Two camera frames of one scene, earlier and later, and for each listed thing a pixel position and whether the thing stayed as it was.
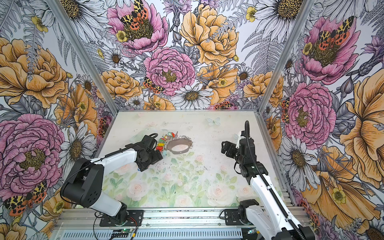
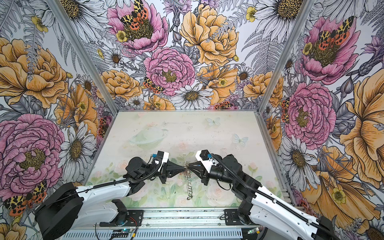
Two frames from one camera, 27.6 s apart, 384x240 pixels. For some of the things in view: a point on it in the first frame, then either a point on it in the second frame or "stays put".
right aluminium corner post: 301,17 stays put
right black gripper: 232,147 -> 204,177
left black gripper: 156,157 -> 169,170
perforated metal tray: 159,223 stays put
